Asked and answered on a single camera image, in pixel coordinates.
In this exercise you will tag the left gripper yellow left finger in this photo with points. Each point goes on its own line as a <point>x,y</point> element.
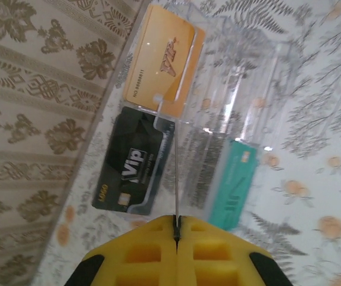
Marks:
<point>128,256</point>

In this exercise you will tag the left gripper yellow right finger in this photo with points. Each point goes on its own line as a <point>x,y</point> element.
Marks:
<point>223,256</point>

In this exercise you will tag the thin pale card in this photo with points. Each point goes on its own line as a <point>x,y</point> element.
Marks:
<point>159,104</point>

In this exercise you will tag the clear teal plastic packet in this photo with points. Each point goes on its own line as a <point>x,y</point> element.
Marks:
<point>241,74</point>

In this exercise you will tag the teal card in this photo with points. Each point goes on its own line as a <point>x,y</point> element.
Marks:
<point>232,184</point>

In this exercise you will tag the black VIP card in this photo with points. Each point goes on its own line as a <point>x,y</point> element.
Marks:
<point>128,161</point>

